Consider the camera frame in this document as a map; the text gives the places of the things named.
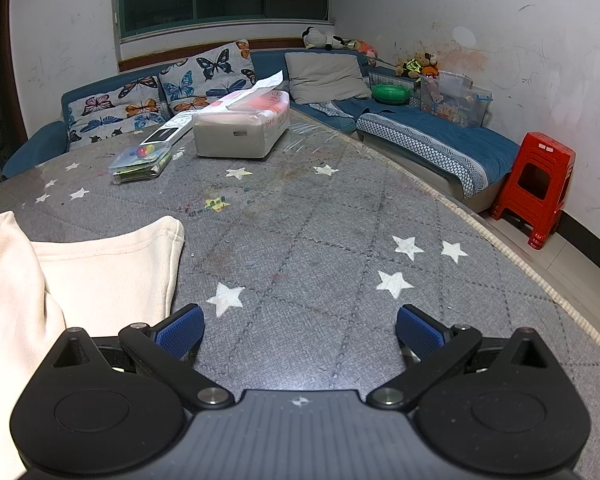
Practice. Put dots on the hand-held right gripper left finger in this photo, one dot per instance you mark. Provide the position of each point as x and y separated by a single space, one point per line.
182 331

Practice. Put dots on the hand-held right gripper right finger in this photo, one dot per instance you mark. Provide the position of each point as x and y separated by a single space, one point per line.
417 331

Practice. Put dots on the cream sweatshirt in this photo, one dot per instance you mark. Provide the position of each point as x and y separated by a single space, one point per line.
105 280

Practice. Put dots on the grey star-patterned table cover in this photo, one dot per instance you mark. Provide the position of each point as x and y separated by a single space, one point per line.
305 240

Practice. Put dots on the small clear plastic box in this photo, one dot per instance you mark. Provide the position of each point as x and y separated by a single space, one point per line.
140 162

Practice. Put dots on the blue patterned sofa cover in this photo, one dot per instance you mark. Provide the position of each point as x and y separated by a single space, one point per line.
430 135

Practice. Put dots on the white remote control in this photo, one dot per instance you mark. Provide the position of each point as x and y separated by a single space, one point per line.
167 130

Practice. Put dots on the white pink tissue pack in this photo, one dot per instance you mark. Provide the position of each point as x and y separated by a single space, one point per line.
240 135

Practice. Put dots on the red plastic stool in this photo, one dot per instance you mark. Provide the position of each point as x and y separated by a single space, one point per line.
545 160

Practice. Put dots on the clear storage bin with toys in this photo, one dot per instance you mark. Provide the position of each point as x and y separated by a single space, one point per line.
450 102

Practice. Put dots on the butterfly print pillow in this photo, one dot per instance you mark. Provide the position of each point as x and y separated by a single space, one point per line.
115 110
205 75

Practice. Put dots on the green bowl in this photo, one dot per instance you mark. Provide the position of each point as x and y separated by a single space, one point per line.
390 92

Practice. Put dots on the clear plastic crate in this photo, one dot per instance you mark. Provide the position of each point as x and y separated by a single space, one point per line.
380 77

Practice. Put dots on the yellow black plush toy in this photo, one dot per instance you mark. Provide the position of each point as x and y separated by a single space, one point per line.
409 67

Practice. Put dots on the grey pillow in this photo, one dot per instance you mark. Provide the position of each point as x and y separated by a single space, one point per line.
325 77

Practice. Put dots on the brown teddy bear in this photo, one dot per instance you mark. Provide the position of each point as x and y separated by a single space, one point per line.
426 60

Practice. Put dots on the blue sofa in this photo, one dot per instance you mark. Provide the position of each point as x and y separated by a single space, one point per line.
272 61

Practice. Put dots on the pink plush toy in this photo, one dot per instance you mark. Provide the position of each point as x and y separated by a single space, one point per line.
367 49

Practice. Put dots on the black and white plush toy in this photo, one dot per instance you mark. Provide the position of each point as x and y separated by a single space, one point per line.
320 39

